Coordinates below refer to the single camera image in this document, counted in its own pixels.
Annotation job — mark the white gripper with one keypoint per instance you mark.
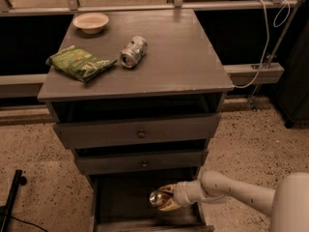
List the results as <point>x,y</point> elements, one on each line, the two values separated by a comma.
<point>182,193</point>

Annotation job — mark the orange soda can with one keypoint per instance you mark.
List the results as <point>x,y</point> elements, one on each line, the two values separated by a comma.
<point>159,198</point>

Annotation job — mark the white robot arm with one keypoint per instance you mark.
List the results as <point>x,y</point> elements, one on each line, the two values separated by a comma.
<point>287,206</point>

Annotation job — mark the grey open bottom drawer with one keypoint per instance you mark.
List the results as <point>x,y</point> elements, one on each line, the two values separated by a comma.
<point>121,204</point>

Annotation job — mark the grey middle drawer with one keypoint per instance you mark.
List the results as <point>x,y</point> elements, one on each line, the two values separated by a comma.
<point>140,161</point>

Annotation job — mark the grey top drawer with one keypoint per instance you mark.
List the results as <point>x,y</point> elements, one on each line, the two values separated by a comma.
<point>137,131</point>

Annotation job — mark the grey wooden drawer cabinet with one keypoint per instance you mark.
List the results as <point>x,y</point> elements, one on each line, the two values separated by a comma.
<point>139,107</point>

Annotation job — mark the silver soda can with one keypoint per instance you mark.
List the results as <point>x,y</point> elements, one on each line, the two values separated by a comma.
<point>132,54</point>

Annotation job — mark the grey metal railing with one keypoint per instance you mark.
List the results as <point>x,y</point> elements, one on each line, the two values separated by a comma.
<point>128,4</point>

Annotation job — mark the black stand leg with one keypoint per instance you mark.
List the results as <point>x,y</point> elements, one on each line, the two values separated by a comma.
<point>6,210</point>

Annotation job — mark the green chip bag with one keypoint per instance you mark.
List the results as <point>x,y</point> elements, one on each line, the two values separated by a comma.
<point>78,63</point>

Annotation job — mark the dark cabinet at right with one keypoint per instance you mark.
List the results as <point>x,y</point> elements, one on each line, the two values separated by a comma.
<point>292,91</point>

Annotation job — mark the white bowl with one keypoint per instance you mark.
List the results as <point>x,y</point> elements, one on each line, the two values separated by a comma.
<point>91,23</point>

